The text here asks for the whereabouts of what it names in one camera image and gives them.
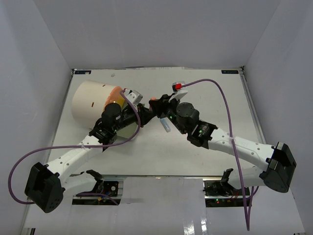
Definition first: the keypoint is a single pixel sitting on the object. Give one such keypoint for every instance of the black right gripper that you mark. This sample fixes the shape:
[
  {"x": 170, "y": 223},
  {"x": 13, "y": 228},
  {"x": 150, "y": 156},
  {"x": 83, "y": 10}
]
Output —
[{"x": 160, "y": 107}]

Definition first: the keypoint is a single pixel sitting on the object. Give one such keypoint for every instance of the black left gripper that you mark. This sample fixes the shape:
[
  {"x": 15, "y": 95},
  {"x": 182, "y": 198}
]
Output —
[{"x": 145, "y": 114}]

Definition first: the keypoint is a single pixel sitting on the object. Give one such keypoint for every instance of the light blue highlighter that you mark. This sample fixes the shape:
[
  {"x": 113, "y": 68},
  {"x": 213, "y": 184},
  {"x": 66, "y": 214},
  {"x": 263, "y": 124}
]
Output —
[{"x": 165, "y": 125}]

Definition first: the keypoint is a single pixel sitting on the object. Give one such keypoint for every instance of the yellow drawer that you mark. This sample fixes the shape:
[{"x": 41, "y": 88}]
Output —
[{"x": 120, "y": 101}]

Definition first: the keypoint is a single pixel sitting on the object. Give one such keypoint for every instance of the orange top drawer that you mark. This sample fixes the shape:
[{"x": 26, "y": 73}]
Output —
[{"x": 114, "y": 94}]

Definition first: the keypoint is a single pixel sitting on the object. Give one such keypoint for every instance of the cream cylindrical drawer organizer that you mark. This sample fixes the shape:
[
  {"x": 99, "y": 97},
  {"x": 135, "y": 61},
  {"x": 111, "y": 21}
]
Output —
[{"x": 88, "y": 102}]

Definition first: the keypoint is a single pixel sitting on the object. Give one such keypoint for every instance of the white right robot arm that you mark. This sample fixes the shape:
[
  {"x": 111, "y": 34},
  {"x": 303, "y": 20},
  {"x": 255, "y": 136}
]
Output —
[{"x": 273, "y": 166}]

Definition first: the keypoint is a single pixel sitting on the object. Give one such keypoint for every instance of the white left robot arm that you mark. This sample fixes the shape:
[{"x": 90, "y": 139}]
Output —
[{"x": 48, "y": 184}]

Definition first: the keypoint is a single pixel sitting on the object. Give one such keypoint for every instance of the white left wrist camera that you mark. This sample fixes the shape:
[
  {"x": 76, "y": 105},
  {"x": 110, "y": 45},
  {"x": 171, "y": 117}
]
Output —
[{"x": 133, "y": 96}]

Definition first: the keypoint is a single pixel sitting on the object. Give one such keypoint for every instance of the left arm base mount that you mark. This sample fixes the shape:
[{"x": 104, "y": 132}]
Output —
[{"x": 105, "y": 193}]

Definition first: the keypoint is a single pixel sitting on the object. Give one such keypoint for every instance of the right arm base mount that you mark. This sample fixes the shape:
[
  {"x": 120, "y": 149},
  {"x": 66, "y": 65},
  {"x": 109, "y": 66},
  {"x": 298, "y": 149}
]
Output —
[{"x": 220, "y": 194}]

